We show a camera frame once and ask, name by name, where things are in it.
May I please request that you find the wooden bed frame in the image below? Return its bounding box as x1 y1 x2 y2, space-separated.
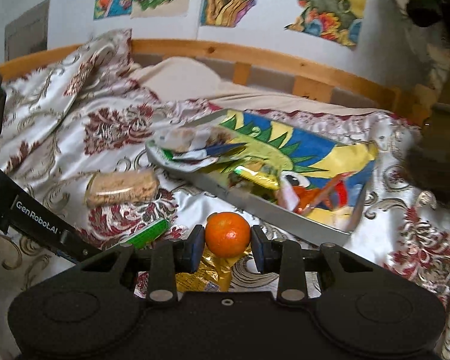
0 38 436 126

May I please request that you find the orange tangerine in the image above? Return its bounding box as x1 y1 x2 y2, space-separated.
205 212 251 258

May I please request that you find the orange red snack wrapper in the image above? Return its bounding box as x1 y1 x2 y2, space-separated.
275 172 354 216

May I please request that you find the brown hanging coat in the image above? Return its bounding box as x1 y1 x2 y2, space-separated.
404 19 450 208

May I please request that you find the yellow landscape drawing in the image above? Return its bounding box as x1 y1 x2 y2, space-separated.
285 0 366 49

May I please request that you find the bread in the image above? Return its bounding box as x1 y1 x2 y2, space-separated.
118 219 170 250

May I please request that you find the grey wall panel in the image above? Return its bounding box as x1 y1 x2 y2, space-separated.
4 0 50 61

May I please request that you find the clear-wrapped biscuit roll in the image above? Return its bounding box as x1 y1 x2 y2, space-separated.
84 168 160 208

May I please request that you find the floral satin bedspread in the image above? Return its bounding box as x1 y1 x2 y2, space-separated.
0 30 450 359

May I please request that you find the gold foil snack packet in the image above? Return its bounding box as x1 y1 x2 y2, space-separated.
175 247 251 293

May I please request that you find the white green snack packet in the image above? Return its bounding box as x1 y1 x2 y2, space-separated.
153 126 243 162

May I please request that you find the grey tray with dinosaur drawing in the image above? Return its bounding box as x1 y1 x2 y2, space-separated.
146 109 378 245

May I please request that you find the cream pillow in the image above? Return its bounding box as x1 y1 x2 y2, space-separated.
130 57 380 116

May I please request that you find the yellow snack packet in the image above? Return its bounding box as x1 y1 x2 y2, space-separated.
233 165 280 190

